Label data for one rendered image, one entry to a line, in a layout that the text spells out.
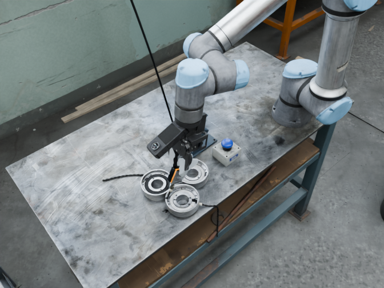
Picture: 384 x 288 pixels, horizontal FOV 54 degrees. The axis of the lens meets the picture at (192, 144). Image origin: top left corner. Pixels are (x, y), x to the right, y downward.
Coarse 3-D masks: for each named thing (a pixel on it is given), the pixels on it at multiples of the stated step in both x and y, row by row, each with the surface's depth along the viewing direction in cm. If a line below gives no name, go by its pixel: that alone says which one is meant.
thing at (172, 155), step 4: (172, 148) 107; (172, 152) 107; (176, 152) 107; (172, 156) 108; (176, 156) 108; (180, 156) 112; (172, 160) 109; (176, 160) 109; (172, 164) 110; (176, 164) 111
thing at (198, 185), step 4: (200, 164) 125; (204, 164) 124; (192, 168) 124; (196, 168) 124; (204, 168) 124; (188, 172) 125; (192, 172) 126; (196, 172) 125; (200, 172) 123; (208, 172) 121; (200, 176) 122; (208, 176) 122; (192, 180) 121; (204, 180) 120; (188, 184) 119; (192, 184) 118; (196, 184) 119; (200, 184) 119; (204, 184) 121; (196, 188) 120
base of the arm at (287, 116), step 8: (280, 96) 138; (280, 104) 139; (288, 104) 135; (272, 112) 144; (280, 112) 139; (288, 112) 137; (296, 112) 137; (304, 112) 137; (280, 120) 140; (288, 120) 138; (296, 120) 139; (304, 120) 139
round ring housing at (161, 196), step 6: (150, 174) 123; (162, 174) 123; (168, 174) 122; (144, 180) 121; (150, 180) 121; (156, 180) 122; (162, 180) 121; (144, 186) 120; (150, 186) 119; (162, 186) 119; (144, 192) 117; (150, 198) 118; (156, 198) 117; (162, 198) 118
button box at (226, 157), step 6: (228, 138) 131; (234, 144) 129; (216, 150) 127; (222, 150) 127; (228, 150) 127; (234, 150) 127; (240, 150) 128; (216, 156) 129; (222, 156) 126; (228, 156) 125; (234, 156) 127; (240, 156) 130; (222, 162) 128; (228, 162) 127
